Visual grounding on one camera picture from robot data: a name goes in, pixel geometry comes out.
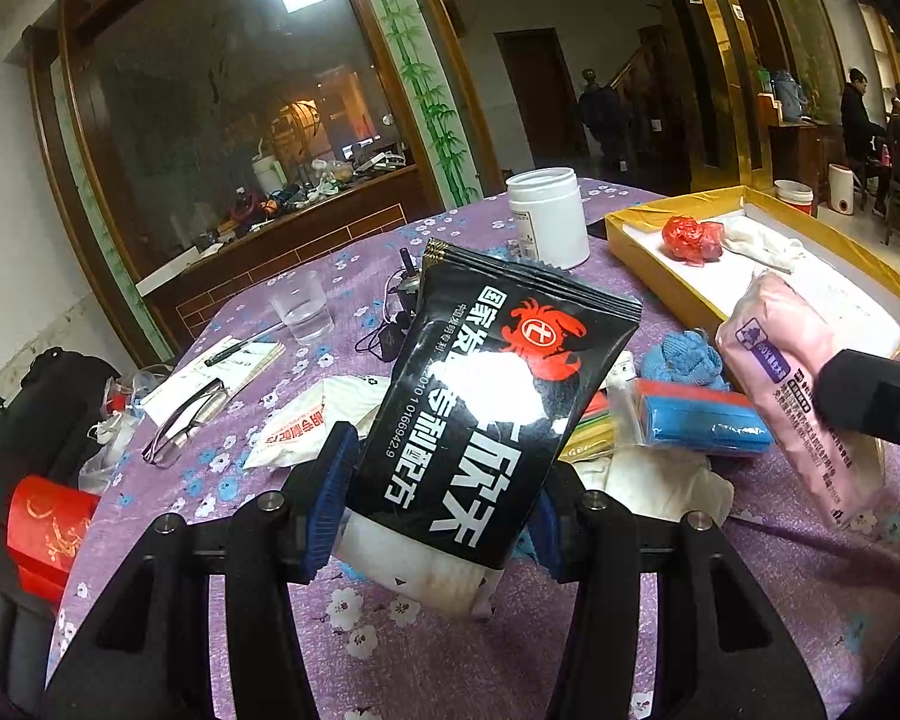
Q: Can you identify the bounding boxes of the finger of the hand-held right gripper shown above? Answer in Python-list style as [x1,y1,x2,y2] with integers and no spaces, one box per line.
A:
[814,349,900,457]

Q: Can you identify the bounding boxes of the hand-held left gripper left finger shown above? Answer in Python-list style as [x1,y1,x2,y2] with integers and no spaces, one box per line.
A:
[41,420,361,720]

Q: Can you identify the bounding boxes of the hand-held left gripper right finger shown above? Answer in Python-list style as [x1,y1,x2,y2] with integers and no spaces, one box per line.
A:
[525,461,826,720]

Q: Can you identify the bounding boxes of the white packet with red print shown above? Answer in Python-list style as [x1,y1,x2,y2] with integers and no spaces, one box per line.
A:
[241,375,391,470]

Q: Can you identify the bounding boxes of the pink tissue packet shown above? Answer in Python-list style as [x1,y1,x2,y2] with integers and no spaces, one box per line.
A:
[715,270,887,530]

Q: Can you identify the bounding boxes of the yellow cardboard box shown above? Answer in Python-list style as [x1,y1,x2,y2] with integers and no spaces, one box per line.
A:
[604,186,900,368]

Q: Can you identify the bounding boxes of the rainbow striped cloth pack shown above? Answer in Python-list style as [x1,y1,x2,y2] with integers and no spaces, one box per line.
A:
[559,390,617,462]

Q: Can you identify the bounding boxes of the black snack packet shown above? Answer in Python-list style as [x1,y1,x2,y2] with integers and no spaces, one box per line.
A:
[332,238,642,620]

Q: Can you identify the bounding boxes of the blue and red sponge pack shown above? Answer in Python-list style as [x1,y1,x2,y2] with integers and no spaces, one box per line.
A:
[622,379,773,458]

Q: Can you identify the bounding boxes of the blue knit cloth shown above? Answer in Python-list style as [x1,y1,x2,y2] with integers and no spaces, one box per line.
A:
[639,328,730,391]

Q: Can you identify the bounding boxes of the white notebook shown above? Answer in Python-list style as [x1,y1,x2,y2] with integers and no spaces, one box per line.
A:
[141,335,286,428]

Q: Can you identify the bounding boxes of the black eyeglasses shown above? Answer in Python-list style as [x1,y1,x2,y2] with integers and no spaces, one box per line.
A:
[141,379,230,466]

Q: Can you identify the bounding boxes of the black pen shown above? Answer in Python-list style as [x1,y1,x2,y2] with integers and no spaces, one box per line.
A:
[202,321,282,367]

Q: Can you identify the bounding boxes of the clear glass cup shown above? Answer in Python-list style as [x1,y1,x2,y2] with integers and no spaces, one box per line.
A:
[270,270,335,346]

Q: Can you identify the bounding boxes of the white humidifier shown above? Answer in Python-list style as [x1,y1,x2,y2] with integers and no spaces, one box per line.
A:
[827,163,857,212]

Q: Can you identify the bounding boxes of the white plastic bucket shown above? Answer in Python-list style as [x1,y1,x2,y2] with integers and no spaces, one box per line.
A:
[774,180,815,217]

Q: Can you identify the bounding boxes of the crumpled clear plastic bag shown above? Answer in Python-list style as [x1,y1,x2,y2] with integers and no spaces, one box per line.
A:
[81,367,167,496]

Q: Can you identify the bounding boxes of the red plastic bag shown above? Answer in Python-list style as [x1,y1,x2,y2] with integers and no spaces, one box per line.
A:
[660,214,725,267]

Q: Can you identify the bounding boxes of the wooden cabinet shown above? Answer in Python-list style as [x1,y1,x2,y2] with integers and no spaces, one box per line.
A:
[767,120,845,196]

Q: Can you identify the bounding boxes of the red gift box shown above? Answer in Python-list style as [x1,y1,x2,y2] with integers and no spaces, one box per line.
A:
[7,474,100,605]

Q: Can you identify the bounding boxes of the black bag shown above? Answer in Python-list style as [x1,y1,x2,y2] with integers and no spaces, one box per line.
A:
[0,347,121,698]

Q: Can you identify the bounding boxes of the blue thermos jug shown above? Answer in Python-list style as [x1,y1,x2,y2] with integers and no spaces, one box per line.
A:
[772,71,807,122]

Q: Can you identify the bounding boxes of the white plastic jar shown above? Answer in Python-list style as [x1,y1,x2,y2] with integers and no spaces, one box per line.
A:
[505,167,591,269]

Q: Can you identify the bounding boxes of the white cup with straw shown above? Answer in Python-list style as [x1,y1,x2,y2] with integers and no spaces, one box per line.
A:
[251,142,287,194]

